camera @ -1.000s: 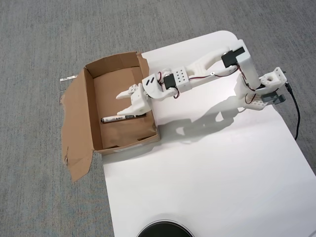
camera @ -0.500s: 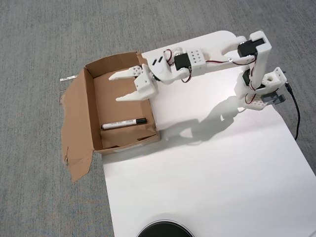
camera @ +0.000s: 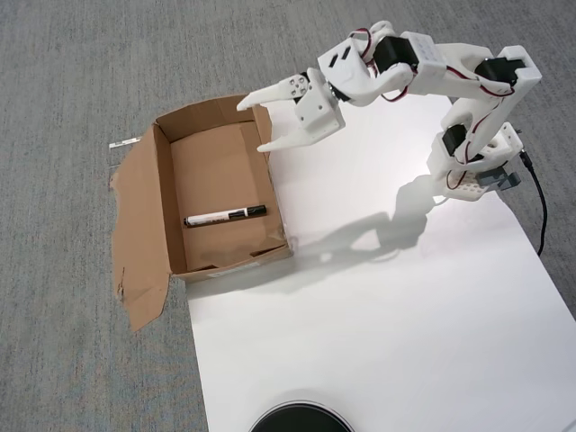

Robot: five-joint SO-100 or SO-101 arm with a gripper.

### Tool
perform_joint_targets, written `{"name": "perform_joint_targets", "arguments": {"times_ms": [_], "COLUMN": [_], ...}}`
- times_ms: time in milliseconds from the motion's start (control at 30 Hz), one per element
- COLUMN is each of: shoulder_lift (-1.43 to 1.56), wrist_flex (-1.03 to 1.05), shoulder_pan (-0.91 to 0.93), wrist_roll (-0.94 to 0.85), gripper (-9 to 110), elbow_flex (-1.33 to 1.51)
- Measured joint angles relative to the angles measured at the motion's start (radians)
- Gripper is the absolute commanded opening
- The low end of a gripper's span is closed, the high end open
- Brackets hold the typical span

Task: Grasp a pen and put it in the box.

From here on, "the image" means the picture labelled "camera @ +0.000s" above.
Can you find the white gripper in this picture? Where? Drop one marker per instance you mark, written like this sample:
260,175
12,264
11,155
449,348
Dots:
316,109

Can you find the white marker pen black cap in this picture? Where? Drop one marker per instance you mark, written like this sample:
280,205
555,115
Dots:
216,218

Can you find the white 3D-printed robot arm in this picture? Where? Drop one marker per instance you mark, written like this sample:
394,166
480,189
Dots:
450,67

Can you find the open brown cardboard box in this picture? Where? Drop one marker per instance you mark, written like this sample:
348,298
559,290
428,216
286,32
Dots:
216,180

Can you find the white paper strip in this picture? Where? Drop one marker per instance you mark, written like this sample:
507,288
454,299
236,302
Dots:
123,143

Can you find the grey table clamp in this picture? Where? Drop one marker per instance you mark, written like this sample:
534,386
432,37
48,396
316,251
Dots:
497,178

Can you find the black round disc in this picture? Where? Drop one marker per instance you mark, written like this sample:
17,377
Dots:
299,418

